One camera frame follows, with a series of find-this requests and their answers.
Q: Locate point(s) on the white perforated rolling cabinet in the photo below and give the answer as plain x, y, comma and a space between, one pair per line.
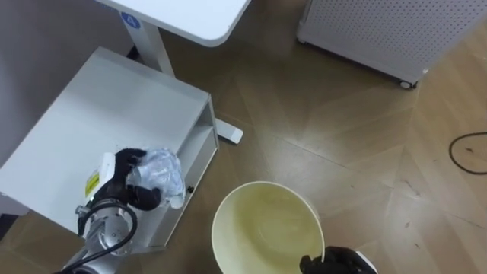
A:
388, 34

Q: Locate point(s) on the cream round waste bin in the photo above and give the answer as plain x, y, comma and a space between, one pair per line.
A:
266, 228

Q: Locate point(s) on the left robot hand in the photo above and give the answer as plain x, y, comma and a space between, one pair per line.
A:
114, 179

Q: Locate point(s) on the white desk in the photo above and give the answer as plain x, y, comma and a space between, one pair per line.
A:
179, 26

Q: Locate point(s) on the clear plastic bottle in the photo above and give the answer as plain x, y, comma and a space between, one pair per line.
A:
161, 173

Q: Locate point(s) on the white low cabinet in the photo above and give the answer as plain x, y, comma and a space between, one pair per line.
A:
114, 133

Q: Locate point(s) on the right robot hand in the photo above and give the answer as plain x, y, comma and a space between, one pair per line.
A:
338, 262

